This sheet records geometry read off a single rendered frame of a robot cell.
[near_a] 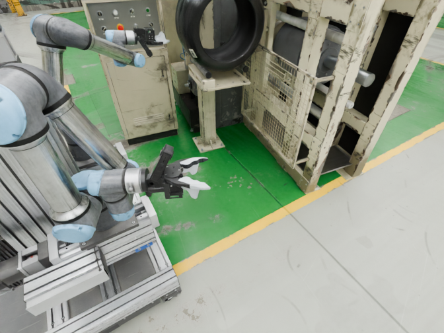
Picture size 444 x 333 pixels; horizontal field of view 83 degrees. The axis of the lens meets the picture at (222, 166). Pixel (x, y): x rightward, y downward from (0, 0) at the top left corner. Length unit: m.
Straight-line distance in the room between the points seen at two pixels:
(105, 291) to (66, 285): 0.44
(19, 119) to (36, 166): 0.15
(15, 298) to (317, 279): 1.69
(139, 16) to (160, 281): 1.91
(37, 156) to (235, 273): 1.32
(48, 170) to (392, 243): 2.05
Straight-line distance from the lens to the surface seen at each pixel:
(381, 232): 2.21
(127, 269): 1.60
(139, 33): 1.72
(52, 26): 1.41
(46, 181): 0.81
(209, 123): 2.43
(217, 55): 2.06
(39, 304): 1.20
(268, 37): 2.30
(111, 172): 0.78
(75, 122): 0.83
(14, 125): 0.67
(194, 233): 1.88
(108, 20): 2.35
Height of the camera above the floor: 1.58
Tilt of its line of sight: 42 degrees down
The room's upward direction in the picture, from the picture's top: straight up
